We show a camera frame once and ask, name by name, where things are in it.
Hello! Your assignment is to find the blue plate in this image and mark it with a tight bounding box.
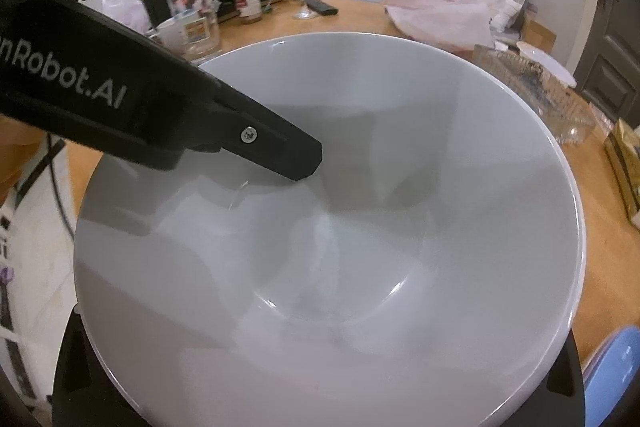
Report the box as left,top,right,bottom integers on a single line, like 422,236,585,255
582,326,640,427

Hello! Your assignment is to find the glass ashtray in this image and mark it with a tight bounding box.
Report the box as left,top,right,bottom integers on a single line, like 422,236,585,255
474,44,598,148

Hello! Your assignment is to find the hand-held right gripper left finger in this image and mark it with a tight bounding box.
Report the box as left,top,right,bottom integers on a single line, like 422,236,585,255
51,304,166,427

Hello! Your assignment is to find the dark brown door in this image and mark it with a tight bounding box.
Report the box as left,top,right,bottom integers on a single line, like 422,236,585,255
574,0,640,128

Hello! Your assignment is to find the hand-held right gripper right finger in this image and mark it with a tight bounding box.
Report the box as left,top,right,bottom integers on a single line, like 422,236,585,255
480,332,587,427

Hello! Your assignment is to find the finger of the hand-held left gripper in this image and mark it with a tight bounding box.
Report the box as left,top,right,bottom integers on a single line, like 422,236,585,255
187,83,323,182

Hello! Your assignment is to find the green lidded jar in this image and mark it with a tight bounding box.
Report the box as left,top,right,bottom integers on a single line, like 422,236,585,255
234,0,264,26

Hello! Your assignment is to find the white mug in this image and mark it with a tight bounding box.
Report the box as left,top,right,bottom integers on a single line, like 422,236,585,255
147,16,201,58

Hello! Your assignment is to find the black cable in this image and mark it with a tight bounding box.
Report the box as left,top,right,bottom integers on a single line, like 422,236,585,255
46,133,77,240

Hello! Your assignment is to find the pink white plastic bag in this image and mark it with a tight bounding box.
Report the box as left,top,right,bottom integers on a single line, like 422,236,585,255
102,0,152,32

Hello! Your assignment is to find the printed glass mug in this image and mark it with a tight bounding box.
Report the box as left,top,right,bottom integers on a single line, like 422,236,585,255
164,0,221,60

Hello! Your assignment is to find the black smartphone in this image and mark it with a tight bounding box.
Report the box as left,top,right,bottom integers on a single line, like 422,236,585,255
305,0,339,17

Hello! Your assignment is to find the large white bowl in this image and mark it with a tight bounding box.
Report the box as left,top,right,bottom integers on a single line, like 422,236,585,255
72,32,587,427

